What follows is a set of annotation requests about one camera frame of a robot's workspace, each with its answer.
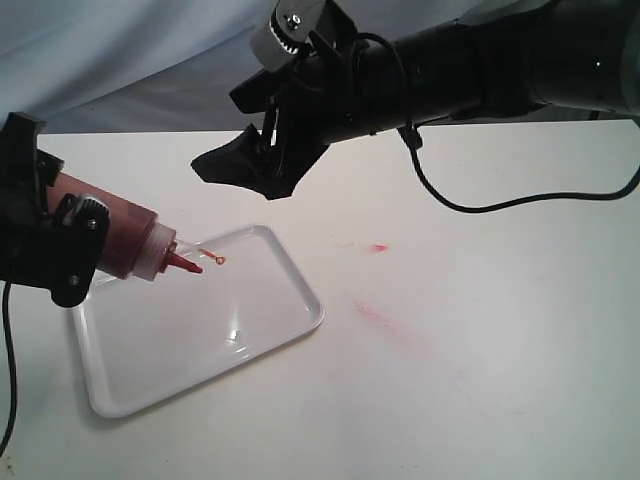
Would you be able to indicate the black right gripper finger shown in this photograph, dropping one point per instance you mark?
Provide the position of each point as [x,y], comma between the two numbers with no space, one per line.
[252,95]
[238,163]

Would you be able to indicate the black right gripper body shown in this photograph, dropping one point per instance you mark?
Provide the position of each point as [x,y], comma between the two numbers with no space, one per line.
[318,106]

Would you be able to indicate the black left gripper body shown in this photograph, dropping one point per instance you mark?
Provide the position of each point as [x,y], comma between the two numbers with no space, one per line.
[26,174]

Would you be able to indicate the red sauce squeeze bottle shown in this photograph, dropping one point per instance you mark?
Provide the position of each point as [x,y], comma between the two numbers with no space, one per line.
[137,243]

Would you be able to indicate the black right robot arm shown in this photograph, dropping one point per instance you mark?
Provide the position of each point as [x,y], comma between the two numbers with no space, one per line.
[506,59]

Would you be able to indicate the white rectangular plastic tray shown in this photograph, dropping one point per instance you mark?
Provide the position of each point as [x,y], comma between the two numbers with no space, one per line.
[142,342]

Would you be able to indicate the grey backdrop cloth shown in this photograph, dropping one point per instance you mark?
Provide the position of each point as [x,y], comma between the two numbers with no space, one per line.
[128,66]

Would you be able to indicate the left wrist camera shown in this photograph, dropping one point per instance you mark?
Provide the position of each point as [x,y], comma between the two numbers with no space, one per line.
[81,224]

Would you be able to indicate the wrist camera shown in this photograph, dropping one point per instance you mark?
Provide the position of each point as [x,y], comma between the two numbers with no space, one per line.
[81,224]
[293,29]

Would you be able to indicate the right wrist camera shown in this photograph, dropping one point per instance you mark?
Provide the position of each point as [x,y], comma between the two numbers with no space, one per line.
[293,29]

